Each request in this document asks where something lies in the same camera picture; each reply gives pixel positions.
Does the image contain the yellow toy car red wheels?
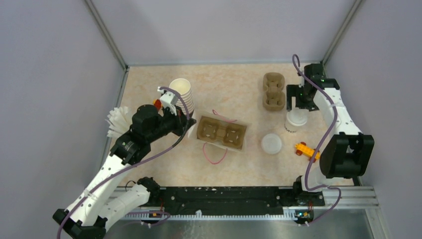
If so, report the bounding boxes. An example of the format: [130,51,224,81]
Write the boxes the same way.
[295,142,315,161]

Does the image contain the grey slotted cable duct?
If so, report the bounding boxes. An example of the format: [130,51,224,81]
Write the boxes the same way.
[121,210,298,222]

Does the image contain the white paper coffee cup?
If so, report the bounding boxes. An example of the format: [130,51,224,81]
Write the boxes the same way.
[285,119,303,133]

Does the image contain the white plastic cup lid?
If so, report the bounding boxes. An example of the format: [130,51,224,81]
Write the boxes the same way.
[286,110,308,126]

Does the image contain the stack of translucent lids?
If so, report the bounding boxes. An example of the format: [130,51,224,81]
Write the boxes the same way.
[261,133,283,155]

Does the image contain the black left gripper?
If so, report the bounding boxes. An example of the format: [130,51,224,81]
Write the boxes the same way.
[146,104,197,143]

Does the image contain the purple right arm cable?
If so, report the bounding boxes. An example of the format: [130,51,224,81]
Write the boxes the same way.
[292,54,342,227]

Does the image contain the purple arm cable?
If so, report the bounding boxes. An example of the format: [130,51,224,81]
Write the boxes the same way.
[56,86,192,239]
[292,54,342,227]

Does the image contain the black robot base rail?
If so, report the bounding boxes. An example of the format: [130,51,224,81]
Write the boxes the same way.
[136,177,325,216]

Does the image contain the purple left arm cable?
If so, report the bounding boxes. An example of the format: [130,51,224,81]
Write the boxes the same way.
[56,86,192,239]

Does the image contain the red green toy block figure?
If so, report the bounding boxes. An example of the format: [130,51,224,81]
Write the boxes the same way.
[153,99,162,111]

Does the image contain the bundle of white paper straws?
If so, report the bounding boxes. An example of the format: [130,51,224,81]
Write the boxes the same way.
[106,106,133,138]

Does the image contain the stack of white paper cups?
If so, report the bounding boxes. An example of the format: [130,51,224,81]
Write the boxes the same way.
[169,78,195,116]

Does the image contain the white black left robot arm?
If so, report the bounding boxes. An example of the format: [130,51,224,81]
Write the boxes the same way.
[53,105,197,239]

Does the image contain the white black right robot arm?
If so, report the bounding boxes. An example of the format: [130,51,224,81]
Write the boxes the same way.
[285,63,375,205]

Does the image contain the brown pulp cup carrier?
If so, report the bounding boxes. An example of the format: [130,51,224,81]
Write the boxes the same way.
[262,72,286,112]

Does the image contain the cream Cakes paper bag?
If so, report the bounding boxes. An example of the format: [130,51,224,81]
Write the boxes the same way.
[188,110,250,165]

